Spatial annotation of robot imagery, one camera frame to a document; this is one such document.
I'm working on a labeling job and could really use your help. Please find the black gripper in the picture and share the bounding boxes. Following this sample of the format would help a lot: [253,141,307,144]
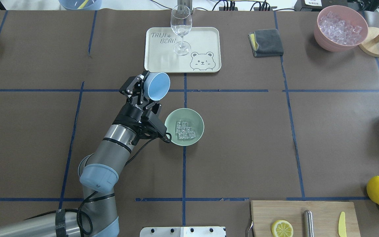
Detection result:
[115,71,162,130]

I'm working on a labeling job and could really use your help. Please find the light blue cup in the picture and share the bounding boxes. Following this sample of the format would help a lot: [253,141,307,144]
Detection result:
[143,72,170,101]

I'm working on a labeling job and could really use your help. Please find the green bowl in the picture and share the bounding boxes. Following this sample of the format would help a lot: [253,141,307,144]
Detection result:
[164,108,204,146]

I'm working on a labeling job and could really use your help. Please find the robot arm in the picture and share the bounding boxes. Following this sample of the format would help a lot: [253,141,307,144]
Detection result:
[0,71,171,237]

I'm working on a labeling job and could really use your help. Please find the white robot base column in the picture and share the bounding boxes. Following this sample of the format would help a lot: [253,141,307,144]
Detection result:
[140,226,227,237]

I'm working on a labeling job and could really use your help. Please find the ice cubes in green bowl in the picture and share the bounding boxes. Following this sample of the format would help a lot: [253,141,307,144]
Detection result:
[175,120,196,140]

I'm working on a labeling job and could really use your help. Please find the blue bowl with fork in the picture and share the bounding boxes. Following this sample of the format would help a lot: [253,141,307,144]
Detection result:
[58,0,103,11]

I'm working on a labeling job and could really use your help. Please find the pink bowl of ice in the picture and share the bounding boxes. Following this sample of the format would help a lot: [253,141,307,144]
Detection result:
[314,5,368,52]

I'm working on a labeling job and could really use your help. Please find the cream bear tray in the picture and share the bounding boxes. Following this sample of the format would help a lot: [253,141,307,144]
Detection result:
[144,27,221,73]

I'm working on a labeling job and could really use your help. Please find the clear wine glass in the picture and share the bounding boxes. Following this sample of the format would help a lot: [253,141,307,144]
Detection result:
[170,4,192,56]

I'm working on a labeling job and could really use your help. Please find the grey folded cloth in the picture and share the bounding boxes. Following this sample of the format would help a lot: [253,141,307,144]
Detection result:
[248,29,284,58]

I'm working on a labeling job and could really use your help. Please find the lemon half slice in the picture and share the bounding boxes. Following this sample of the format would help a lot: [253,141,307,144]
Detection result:
[271,220,294,237]

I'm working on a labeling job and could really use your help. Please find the wooden cutting board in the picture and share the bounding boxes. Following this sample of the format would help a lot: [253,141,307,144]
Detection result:
[251,200,361,237]

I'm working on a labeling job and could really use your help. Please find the yellow plastic knife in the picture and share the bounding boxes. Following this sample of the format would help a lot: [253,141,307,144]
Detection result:
[338,211,346,237]

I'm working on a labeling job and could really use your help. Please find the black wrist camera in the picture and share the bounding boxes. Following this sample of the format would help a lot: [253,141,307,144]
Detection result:
[141,110,172,144]

